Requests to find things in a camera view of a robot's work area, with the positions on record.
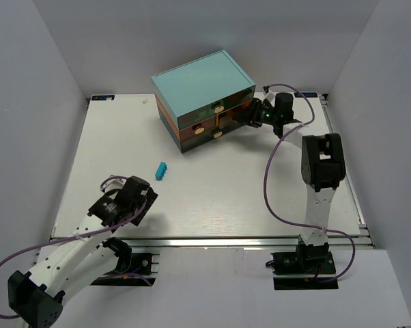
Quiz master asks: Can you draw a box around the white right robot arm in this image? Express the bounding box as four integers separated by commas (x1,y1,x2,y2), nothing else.
233,92,346,250

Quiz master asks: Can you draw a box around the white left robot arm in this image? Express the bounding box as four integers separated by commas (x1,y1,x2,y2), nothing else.
8,176,158,327

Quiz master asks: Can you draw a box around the long teal lego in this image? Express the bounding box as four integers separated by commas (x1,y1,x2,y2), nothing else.
154,162,167,180

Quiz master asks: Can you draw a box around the right blue label sticker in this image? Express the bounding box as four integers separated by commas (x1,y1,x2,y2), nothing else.
294,92,318,98

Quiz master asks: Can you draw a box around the blue label sticker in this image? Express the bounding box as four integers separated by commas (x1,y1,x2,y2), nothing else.
294,92,318,98
91,94,115,101

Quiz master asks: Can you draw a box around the teal drawer cabinet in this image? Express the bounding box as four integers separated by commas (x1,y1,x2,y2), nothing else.
152,50,255,153

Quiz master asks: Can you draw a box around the left blue label sticker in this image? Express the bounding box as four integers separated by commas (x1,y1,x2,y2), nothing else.
91,94,115,101

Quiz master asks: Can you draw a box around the aluminium table front rail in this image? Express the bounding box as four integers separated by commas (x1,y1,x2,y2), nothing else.
116,235,367,249

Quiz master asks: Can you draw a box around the aluminium table rail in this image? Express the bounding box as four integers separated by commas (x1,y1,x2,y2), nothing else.
116,235,367,249
319,94,375,248

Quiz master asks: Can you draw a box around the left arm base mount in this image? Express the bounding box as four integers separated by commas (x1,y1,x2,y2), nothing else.
91,247,160,287

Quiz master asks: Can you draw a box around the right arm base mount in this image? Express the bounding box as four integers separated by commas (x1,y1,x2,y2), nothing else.
265,252,339,290

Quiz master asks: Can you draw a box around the aluminium table right rail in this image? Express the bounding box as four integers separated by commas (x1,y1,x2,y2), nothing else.
319,94,375,248

